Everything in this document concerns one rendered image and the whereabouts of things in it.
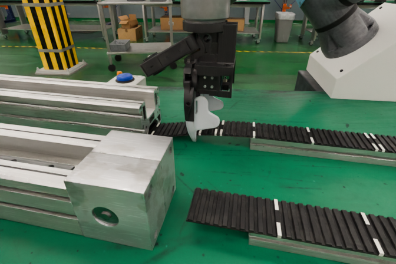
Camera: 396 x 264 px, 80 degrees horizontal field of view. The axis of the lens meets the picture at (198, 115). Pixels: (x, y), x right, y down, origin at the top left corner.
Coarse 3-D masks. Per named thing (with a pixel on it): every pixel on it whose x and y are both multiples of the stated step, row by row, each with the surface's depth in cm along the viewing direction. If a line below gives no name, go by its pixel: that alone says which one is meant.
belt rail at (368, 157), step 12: (252, 144) 44; (264, 144) 44; (276, 144) 43; (288, 144) 42; (300, 144) 42; (312, 144) 41; (312, 156) 42; (324, 156) 42; (336, 156) 42; (348, 156) 41; (360, 156) 41; (372, 156) 41; (384, 156) 40
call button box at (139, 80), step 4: (116, 76) 63; (136, 76) 62; (140, 76) 62; (112, 80) 60; (116, 80) 59; (132, 80) 59; (136, 80) 60; (140, 80) 60; (144, 80) 62; (132, 84) 57; (136, 84) 58; (140, 84) 60; (144, 84) 62
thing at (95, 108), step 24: (0, 96) 47; (24, 96) 46; (48, 96) 45; (72, 96) 45; (96, 96) 51; (120, 96) 50; (144, 96) 48; (0, 120) 50; (24, 120) 48; (48, 120) 48; (72, 120) 46; (96, 120) 45; (120, 120) 43; (144, 120) 44
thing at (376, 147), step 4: (364, 136) 43; (368, 136) 42; (372, 136) 42; (368, 140) 41; (372, 140) 42; (376, 140) 41; (372, 144) 40; (376, 144) 41; (380, 144) 40; (372, 148) 40; (376, 148) 39; (380, 148) 39; (384, 148) 39; (384, 152) 39
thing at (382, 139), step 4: (376, 136) 43; (380, 136) 43; (384, 136) 42; (380, 140) 41; (384, 140) 42; (388, 140) 41; (384, 144) 40; (388, 144) 40; (392, 144) 40; (388, 148) 39; (392, 148) 39; (388, 152) 39; (392, 152) 39
